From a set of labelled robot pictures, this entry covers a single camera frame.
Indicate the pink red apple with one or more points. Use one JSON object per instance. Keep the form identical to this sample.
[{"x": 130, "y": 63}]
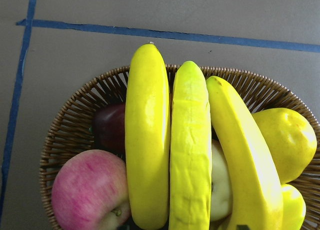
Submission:
[{"x": 90, "y": 192}]

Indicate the dark purple plum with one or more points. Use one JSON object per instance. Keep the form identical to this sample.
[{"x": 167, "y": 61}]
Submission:
[{"x": 108, "y": 128}]

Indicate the yellow pear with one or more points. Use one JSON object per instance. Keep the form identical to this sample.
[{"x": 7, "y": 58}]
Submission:
[{"x": 291, "y": 140}]

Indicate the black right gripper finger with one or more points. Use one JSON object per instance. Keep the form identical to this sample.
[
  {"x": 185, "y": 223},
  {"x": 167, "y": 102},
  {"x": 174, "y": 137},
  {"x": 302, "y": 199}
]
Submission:
[{"x": 242, "y": 227}]

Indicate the pale green apple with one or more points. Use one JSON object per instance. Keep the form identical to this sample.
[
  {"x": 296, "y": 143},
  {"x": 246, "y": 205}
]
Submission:
[{"x": 221, "y": 195}]

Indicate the yellow banana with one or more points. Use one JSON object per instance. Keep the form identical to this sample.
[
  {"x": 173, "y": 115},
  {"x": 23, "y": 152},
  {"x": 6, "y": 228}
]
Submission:
[
  {"x": 147, "y": 138},
  {"x": 190, "y": 150},
  {"x": 256, "y": 188}
]

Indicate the brown wicker basket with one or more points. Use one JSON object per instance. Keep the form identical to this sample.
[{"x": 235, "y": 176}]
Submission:
[{"x": 69, "y": 133}]

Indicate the yellow lemon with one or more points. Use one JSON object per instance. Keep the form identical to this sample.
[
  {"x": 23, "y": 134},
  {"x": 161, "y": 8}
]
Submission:
[{"x": 294, "y": 208}]

